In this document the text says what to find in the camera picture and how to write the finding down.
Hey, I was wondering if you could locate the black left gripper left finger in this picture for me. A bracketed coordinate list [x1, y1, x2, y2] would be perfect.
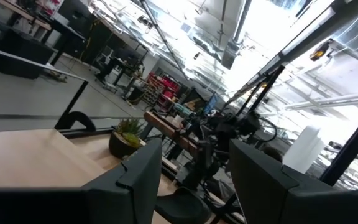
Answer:
[82, 138, 163, 224]

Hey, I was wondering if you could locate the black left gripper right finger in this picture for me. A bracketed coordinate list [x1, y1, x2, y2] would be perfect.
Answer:
[228, 138, 334, 224]

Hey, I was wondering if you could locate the black metal frame shelf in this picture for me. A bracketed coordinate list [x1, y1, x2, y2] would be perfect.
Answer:
[0, 48, 90, 131]

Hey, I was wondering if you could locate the potted succulent plant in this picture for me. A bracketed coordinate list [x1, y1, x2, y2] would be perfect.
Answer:
[108, 117, 147, 160]

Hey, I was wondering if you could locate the white plastic block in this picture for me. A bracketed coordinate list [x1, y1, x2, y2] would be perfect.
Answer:
[283, 126, 326, 175]

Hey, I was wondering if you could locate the wooden workbench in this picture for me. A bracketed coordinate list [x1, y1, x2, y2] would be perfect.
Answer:
[143, 111, 200, 156]

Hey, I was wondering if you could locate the red storage rack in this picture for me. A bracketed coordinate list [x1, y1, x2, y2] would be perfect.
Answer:
[147, 73, 181, 110]

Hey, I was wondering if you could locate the black overhead rig beam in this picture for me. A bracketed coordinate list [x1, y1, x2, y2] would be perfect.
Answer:
[222, 0, 358, 110]

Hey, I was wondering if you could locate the black cabinet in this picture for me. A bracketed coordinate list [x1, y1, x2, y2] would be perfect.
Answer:
[0, 28, 56, 80]

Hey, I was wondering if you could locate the black rig frame post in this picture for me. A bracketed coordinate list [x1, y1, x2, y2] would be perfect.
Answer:
[320, 102, 358, 187]

